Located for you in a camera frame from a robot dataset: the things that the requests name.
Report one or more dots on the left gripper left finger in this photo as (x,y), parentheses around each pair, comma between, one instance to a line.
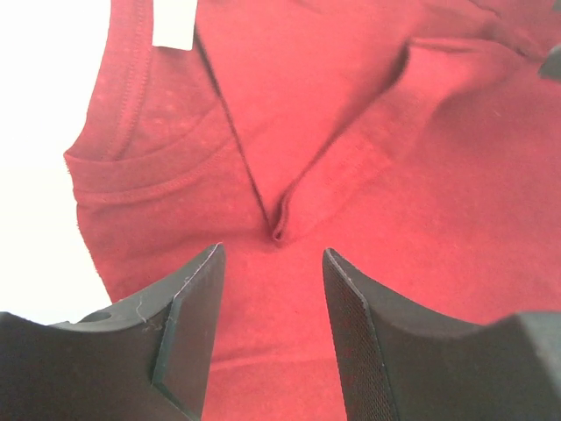
(145,357)

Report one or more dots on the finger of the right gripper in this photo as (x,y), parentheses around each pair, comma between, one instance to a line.
(551,68)

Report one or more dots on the dark red t shirt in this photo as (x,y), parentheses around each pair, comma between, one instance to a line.
(415,137)

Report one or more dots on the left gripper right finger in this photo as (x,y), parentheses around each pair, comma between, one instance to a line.
(398,360)

